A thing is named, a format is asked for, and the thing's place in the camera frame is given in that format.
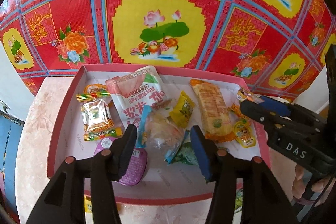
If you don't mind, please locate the yellow jelly cup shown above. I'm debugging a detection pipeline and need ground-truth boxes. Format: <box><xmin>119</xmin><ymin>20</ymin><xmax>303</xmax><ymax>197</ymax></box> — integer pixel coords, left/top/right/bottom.
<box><xmin>233</xmin><ymin>120</ymin><xmax>256</xmax><ymax>148</ymax></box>

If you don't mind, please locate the colourful gummy candy packet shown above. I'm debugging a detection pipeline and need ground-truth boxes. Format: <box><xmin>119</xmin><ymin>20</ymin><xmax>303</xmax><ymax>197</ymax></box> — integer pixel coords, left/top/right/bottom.
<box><xmin>227</xmin><ymin>87</ymin><xmax>263</xmax><ymax>122</ymax></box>

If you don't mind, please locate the orange cracker sleeve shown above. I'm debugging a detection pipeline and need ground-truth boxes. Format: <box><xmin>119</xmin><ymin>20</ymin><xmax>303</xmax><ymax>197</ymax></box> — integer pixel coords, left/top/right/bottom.
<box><xmin>190</xmin><ymin>79</ymin><xmax>235</xmax><ymax>143</ymax></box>

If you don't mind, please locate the purple candy tin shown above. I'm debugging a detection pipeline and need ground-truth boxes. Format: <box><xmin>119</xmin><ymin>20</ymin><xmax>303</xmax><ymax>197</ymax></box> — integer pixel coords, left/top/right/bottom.
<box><xmin>93</xmin><ymin>136</ymin><xmax>147</xmax><ymax>186</ymax></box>

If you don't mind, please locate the striped clear candy packet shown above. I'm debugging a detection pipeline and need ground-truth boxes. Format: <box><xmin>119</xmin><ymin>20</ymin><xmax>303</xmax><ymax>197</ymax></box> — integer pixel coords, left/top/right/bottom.
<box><xmin>76</xmin><ymin>91</ymin><xmax>122</xmax><ymax>141</ymax></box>

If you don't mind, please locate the yellow pastry packet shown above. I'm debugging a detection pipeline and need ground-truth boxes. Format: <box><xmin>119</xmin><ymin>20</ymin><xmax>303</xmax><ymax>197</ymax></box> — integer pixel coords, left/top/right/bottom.
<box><xmin>84</xmin><ymin>195</ymin><xmax>92</xmax><ymax>213</ymax></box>
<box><xmin>169</xmin><ymin>91</ymin><xmax>195</xmax><ymax>128</ymax></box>

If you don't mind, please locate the dark green snack bag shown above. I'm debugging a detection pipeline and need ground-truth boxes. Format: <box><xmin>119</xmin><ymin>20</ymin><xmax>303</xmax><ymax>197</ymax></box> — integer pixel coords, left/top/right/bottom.
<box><xmin>172</xmin><ymin>141</ymin><xmax>198</xmax><ymax>165</ymax></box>

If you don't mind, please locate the blue edged clear snack bag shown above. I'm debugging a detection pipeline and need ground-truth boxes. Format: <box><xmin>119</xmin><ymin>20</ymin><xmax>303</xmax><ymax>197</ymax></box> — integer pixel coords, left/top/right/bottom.
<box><xmin>135</xmin><ymin>105</ymin><xmax>189</xmax><ymax>164</ymax></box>

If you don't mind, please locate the pink jelly drink pouch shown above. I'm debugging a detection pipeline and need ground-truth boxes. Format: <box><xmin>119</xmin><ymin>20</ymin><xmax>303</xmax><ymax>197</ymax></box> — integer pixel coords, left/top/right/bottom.
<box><xmin>105</xmin><ymin>65</ymin><xmax>172</xmax><ymax>127</ymax></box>

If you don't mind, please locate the green pea snack bag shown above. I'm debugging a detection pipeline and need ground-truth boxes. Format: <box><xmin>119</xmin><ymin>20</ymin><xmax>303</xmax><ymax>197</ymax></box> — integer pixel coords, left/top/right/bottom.
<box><xmin>234</xmin><ymin>188</ymin><xmax>243</xmax><ymax>213</ymax></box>

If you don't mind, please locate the orange small jelly pouch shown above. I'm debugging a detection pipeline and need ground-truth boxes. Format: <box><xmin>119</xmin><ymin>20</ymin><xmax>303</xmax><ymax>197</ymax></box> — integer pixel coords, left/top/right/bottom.
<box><xmin>83</xmin><ymin>84</ymin><xmax>107</xmax><ymax>94</ymax></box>

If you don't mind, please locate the right hand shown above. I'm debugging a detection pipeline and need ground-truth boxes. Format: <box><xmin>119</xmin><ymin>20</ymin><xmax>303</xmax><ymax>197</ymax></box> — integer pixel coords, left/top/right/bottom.
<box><xmin>291</xmin><ymin>164</ymin><xmax>336</xmax><ymax>208</ymax></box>

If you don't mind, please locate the blue foam floor mat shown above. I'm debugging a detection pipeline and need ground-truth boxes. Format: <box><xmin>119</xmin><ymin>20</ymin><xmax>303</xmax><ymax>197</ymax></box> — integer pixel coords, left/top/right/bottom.
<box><xmin>0</xmin><ymin>115</ymin><xmax>23</xmax><ymax>221</ymax></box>

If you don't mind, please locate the pink shallow box tray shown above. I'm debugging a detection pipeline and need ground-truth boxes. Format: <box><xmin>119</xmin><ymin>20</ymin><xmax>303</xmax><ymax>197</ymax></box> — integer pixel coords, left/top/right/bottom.
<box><xmin>47</xmin><ymin>64</ymin><xmax>269</xmax><ymax>205</ymax></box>

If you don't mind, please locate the red floral wall cloth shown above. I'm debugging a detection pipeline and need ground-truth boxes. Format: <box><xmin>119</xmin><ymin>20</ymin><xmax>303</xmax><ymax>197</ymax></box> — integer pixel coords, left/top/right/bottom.
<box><xmin>1</xmin><ymin>0</ymin><xmax>335</xmax><ymax>101</ymax></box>

